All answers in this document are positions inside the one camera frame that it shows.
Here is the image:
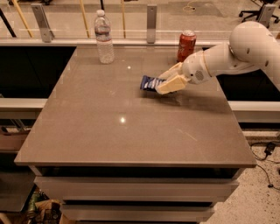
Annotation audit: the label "metal railing post right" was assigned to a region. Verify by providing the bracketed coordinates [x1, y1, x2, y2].
[256, 3, 276, 27]

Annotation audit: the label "metal railing post left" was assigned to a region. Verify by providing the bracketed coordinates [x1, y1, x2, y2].
[31, 3, 54, 43]

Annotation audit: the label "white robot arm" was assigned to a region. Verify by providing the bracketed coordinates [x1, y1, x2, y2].
[156, 21, 280, 95]

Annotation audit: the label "grey drawer cabinet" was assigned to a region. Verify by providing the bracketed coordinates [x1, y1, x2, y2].
[31, 166, 243, 224]

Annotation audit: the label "red soda can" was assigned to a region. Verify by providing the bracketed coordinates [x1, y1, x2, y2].
[177, 30, 196, 62]

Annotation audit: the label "blue rxbar blueberry wrapper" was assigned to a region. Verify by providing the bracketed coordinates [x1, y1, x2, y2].
[140, 75, 164, 92]

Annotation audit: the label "cardboard boxes on floor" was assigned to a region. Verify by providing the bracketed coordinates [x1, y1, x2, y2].
[0, 190, 76, 224]

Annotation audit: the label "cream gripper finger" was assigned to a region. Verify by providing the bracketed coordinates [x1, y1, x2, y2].
[158, 62, 183, 80]
[156, 74, 190, 95]

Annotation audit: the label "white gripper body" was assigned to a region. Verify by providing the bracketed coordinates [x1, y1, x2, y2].
[182, 51, 211, 85]

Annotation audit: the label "black power adapter with cable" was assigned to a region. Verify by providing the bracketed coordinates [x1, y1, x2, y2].
[250, 141, 280, 191]

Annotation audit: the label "black office chair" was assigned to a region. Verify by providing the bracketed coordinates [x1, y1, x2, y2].
[239, 0, 280, 24]

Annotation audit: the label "clear plastic water bottle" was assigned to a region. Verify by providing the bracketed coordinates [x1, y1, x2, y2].
[94, 10, 115, 64]

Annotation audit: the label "metal railing post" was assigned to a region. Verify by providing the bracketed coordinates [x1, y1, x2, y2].
[31, 3, 54, 43]
[256, 3, 276, 27]
[147, 4, 157, 44]

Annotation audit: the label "metal railing post middle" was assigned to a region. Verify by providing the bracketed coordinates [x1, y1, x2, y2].
[147, 4, 157, 44]

